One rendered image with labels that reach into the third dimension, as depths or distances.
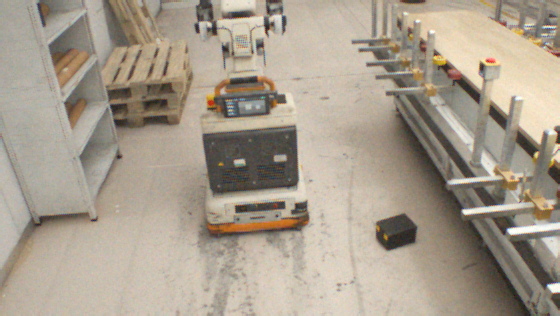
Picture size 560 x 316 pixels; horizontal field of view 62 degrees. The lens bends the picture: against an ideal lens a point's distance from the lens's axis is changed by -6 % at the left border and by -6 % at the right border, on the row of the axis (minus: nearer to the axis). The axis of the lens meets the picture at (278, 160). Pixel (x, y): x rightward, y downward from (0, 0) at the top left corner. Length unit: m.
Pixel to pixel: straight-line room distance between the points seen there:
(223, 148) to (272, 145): 0.28
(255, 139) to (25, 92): 1.40
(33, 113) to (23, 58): 0.35
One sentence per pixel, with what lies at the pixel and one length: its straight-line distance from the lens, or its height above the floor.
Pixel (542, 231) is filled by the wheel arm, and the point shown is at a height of 0.96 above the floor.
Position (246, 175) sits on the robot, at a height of 0.40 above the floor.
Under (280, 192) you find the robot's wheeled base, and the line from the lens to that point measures 2.98.
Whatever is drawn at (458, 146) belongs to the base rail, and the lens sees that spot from 2.64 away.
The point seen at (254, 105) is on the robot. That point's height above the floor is 0.87.
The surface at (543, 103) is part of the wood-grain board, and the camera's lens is 2.77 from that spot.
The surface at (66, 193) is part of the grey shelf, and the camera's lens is 3.47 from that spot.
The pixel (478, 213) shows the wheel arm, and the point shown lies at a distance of 1.89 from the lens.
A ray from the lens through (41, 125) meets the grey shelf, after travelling 3.26.
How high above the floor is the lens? 1.95
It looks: 30 degrees down
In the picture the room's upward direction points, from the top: 4 degrees counter-clockwise
